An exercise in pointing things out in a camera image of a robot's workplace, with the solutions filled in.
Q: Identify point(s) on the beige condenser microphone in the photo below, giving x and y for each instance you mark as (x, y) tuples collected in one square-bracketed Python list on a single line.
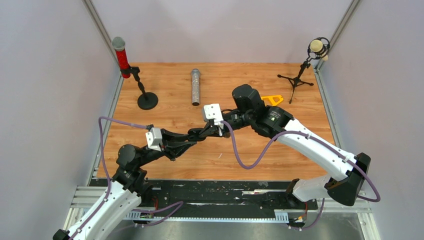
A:
[(317, 50)]

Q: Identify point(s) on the red glitter microphone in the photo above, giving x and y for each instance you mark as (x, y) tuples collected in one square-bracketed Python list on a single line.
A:
[(119, 46)]

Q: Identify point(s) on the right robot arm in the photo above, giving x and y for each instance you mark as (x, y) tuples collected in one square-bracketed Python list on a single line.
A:
[(346, 172)]

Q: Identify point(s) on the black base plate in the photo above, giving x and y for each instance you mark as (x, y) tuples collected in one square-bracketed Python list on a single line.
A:
[(225, 199)]

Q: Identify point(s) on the silver glitter microphone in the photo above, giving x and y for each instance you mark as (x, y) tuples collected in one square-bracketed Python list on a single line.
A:
[(195, 87)]

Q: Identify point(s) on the yellow triangular plastic piece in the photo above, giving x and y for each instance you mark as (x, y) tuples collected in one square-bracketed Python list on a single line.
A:
[(274, 100)]

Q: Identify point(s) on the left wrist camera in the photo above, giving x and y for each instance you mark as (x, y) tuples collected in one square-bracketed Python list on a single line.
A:
[(154, 139)]

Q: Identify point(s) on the black earbud charging case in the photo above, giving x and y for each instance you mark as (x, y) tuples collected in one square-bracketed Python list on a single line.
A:
[(194, 135)]

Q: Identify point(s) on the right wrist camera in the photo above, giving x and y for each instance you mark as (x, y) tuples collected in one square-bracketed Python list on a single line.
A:
[(212, 113)]

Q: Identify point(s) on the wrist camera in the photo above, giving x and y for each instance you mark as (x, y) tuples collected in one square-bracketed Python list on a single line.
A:
[(154, 139), (212, 113)]

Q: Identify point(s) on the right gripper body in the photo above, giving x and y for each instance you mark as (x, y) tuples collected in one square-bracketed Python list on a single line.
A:
[(223, 130)]

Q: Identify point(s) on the black tripod mic stand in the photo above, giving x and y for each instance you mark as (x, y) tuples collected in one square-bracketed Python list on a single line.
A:
[(297, 81)]

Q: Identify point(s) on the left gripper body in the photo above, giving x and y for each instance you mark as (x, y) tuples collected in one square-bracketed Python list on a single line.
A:
[(164, 151)]

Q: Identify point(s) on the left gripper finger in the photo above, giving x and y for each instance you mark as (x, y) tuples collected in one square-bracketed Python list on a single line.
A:
[(177, 149), (174, 137)]

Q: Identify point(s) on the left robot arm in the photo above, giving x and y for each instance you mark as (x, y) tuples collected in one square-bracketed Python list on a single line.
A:
[(128, 187)]

